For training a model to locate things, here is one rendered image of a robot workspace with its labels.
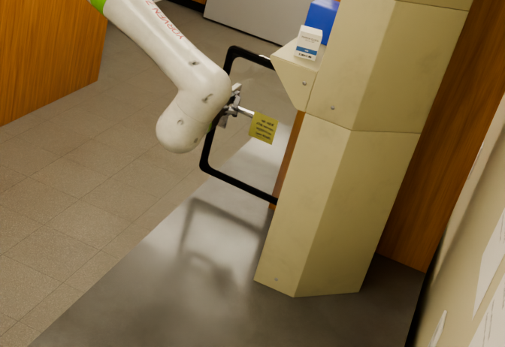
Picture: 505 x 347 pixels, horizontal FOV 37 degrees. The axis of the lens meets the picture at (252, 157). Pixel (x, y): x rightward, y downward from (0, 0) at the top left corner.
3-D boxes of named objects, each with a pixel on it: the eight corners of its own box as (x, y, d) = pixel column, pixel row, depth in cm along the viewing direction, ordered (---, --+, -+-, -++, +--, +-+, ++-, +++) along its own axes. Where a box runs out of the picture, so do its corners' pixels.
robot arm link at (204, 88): (126, 19, 184) (95, 21, 174) (148, -18, 178) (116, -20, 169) (223, 120, 174) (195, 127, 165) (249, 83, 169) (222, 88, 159)
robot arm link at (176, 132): (139, 139, 172) (176, 169, 172) (165, 99, 166) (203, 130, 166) (166, 121, 185) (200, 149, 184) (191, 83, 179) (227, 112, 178)
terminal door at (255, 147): (288, 211, 213) (330, 83, 196) (197, 169, 222) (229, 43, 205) (289, 210, 214) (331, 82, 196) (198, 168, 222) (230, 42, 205)
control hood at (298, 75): (339, 77, 196) (351, 42, 191) (304, 113, 167) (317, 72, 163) (299, 62, 198) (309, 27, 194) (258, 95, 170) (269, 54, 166)
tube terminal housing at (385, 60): (372, 260, 211) (475, -2, 178) (346, 321, 182) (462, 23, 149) (291, 226, 216) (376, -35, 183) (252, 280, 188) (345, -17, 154)
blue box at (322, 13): (347, 41, 191) (358, 8, 187) (338, 50, 182) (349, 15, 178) (311, 28, 193) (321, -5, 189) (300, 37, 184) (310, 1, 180)
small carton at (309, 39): (315, 54, 174) (322, 30, 171) (314, 61, 170) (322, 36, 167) (294, 49, 174) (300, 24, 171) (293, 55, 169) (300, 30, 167)
